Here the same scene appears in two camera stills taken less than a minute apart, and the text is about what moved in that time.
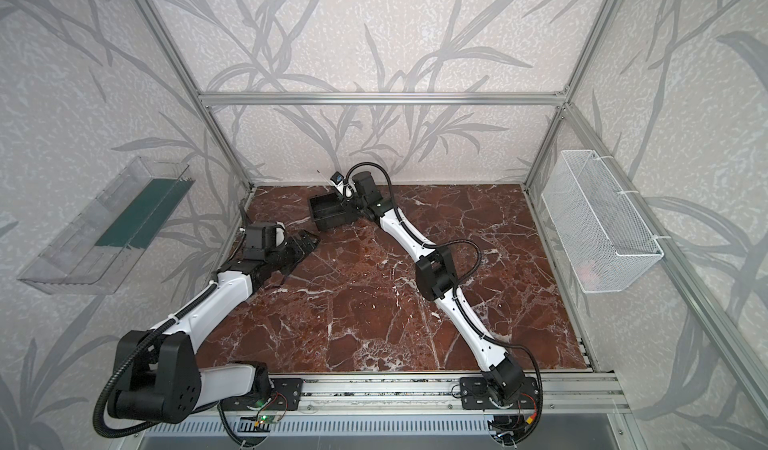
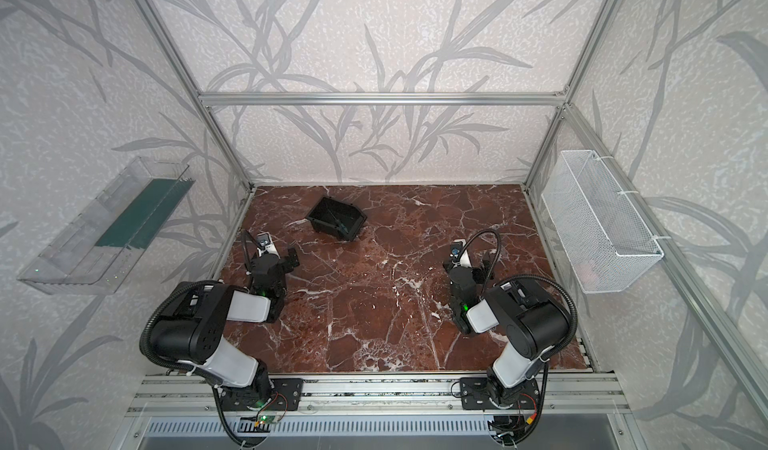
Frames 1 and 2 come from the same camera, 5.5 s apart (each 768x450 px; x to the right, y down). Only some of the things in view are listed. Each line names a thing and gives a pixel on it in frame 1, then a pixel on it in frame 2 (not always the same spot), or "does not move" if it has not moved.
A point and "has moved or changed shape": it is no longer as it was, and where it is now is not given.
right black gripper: x=339 y=208 to x=458 y=278
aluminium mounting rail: x=590 y=393 does not move
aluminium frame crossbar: x=382 y=99 does not move
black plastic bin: x=328 y=213 has moved or changed shape
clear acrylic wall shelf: x=97 y=249 does not move
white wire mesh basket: x=601 y=236 does not move
